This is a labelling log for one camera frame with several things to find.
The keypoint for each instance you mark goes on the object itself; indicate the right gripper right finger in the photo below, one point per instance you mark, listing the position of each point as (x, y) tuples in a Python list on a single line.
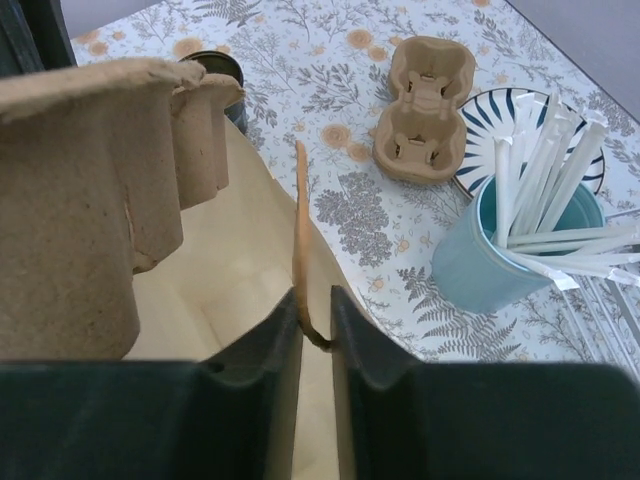
[(480, 420)]

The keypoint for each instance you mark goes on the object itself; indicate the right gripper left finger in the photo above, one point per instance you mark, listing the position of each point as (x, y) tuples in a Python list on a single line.
[(150, 420)]

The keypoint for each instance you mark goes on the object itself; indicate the blue straw holder cup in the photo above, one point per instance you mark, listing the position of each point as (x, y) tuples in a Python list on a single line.
[(470, 272)]

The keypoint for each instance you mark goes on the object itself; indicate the brown cardboard cup carrier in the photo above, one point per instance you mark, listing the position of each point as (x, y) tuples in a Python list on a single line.
[(97, 165)]

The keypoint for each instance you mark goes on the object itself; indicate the brown paper bag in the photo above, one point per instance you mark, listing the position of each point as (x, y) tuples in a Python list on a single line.
[(233, 268)]

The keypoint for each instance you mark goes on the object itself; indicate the blue striped plate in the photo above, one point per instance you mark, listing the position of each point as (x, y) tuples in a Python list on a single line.
[(488, 115)]

